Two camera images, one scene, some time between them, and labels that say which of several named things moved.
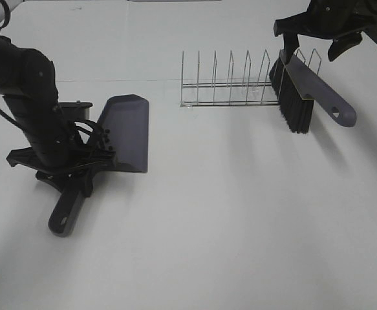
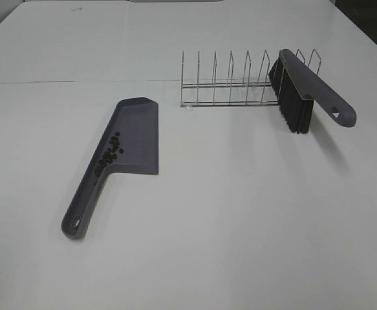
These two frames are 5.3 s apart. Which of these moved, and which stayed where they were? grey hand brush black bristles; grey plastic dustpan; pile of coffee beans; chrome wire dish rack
Moved: grey plastic dustpan; pile of coffee beans
Stayed: grey hand brush black bristles; chrome wire dish rack
